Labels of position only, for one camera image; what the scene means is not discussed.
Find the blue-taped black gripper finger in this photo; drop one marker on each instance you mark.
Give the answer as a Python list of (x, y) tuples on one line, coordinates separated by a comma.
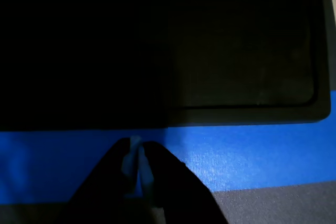
[(178, 195), (105, 187)]

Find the grey desk pad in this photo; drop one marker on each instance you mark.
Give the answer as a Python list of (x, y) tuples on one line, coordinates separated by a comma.
[(275, 205)]

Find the black silicone work mat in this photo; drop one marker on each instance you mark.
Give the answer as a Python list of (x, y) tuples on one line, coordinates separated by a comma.
[(210, 51)]

